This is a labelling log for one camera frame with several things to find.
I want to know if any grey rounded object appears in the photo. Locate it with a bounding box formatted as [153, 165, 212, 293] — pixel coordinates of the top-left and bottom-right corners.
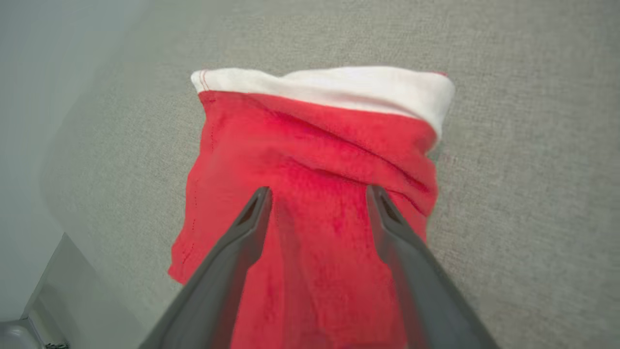
[0, 320, 45, 349]

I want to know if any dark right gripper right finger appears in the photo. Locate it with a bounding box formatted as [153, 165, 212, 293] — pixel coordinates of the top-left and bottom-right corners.
[366, 185, 499, 349]

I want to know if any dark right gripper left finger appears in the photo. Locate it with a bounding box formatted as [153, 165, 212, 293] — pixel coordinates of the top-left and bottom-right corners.
[139, 186, 273, 349]

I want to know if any red white sports garment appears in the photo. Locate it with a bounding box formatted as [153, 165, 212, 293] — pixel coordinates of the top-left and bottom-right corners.
[168, 65, 456, 349]

